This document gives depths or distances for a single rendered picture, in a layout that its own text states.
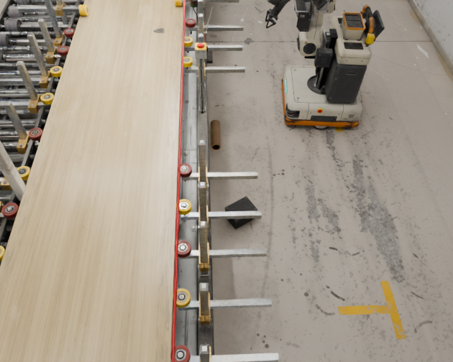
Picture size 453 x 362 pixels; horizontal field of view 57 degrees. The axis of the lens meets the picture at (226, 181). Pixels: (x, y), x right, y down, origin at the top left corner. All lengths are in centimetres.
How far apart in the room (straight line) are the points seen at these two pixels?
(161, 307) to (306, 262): 144
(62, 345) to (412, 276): 234
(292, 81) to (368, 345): 230
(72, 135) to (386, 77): 329
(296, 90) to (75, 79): 190
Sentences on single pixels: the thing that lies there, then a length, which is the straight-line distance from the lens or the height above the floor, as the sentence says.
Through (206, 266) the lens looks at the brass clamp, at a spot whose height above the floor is 86.
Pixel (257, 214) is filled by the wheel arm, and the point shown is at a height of 82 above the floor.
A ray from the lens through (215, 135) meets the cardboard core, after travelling 368.
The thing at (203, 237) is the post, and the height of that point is 109.
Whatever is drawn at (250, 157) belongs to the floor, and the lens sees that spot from 363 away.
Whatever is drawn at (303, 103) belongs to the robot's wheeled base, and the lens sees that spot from 377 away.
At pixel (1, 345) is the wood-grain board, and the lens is 208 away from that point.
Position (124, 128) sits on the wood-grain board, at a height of 90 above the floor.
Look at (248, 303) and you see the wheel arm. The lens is 204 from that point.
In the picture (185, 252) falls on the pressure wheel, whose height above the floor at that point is 91.
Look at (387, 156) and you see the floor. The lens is 393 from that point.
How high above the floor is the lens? 270
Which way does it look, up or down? 52 degrees down
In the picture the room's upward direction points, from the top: 2 degrees clockwise
